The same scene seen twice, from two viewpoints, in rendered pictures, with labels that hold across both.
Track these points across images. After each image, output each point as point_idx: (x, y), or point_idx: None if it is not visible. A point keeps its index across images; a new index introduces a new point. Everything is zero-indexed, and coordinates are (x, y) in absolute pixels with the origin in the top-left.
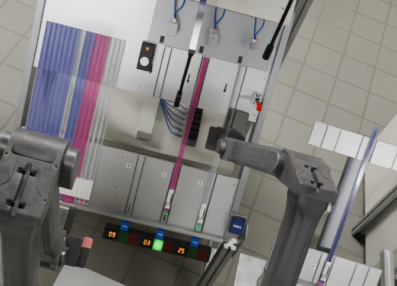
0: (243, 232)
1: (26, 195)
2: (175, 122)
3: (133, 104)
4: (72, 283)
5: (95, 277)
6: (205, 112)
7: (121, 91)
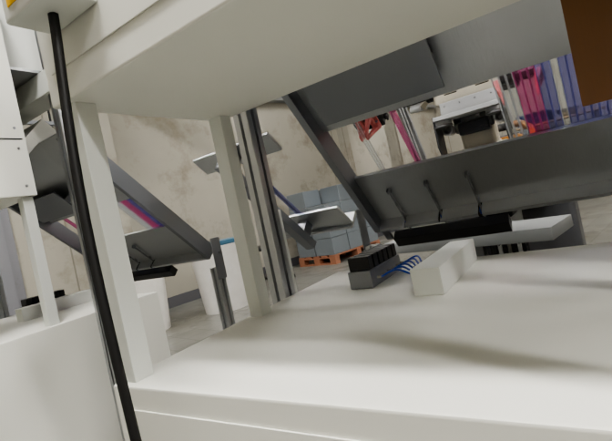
0: (361, 220)
1: None
2: (404, 277)
3: (484, 273)
4: (537, 225)
5: (515, 230)
6: (344, 291)
7: (515, 277)
